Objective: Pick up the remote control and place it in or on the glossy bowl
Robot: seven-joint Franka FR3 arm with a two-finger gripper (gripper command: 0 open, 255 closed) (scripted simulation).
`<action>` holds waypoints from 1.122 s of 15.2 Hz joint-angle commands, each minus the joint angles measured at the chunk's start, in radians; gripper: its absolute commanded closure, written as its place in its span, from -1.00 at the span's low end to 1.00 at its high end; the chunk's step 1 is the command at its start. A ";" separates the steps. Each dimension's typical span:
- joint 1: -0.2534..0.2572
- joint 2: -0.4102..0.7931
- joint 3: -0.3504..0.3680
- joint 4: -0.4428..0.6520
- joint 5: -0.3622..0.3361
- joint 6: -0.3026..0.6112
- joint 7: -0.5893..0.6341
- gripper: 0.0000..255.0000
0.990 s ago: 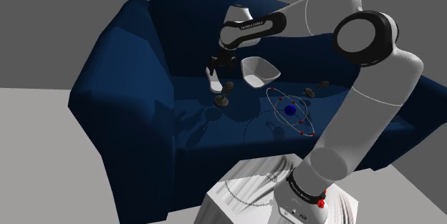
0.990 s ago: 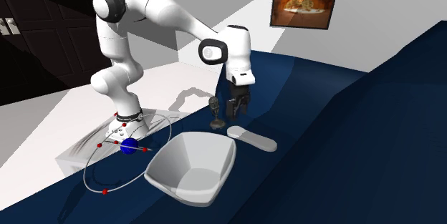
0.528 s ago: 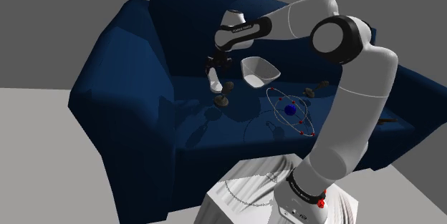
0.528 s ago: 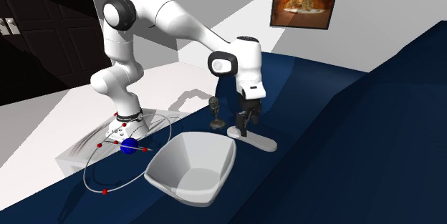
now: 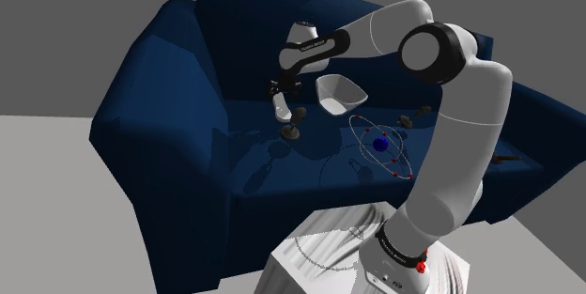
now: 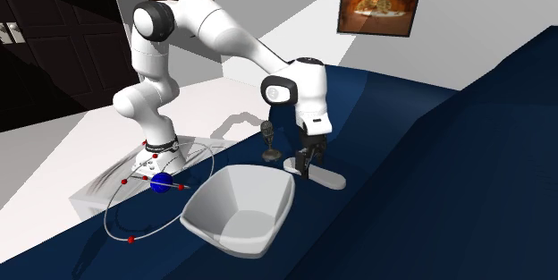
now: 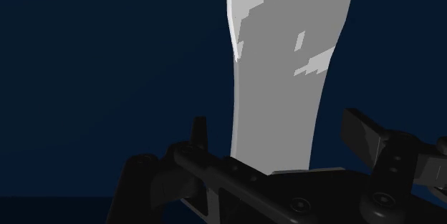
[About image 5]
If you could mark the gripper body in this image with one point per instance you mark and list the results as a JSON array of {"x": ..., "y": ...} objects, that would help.
[{"x": 285, "y": 83}]

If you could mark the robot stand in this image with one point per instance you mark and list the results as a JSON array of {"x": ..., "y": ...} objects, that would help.
[{"x": 320, "y": 247}]

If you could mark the dark slim tool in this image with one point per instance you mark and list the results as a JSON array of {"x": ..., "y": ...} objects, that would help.
[{"x": 506, "y": 158}]

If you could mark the dark blue sofa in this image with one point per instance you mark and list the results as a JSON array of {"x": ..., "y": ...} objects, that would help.
[{"x": 174, "y": 100}]

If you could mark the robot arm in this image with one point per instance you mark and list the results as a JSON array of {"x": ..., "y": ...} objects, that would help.
[{"x": 471, "y": 100}]

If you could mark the white bowl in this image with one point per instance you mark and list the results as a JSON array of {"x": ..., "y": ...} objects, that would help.
[{"x": 341, "y": 94}]

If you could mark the dark grey dumbbell-shaped object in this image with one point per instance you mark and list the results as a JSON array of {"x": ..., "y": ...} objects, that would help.
[
  {"x": 290, "y": 133},
  {"x": 405, "y": 122}
]

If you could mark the white cylinder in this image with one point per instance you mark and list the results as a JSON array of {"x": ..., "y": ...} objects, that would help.
[{"x": 281, "y": 107}]

